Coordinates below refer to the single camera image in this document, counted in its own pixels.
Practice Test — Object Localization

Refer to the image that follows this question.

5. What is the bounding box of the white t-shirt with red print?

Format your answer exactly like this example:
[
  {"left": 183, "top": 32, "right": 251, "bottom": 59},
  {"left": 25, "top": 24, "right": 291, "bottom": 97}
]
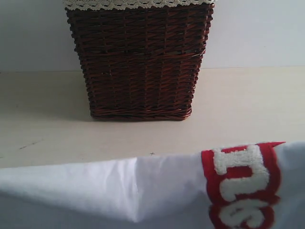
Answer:
[{"left": 0, "top": 142, "right": 305, "bottom": 229}]

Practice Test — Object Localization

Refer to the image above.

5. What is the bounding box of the dark red wicker basket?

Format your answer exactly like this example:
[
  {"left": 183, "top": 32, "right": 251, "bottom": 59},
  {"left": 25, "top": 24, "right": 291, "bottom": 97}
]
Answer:
[{"left": 66, "top": 3, "right": 214, "bottom": 121}]

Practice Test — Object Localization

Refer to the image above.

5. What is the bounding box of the floral patterned beige cloth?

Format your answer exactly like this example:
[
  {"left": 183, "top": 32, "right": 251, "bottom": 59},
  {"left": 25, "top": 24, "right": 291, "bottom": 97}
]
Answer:
[{"left": 62, "top": 0, "right": 216, "bottom": 10}]

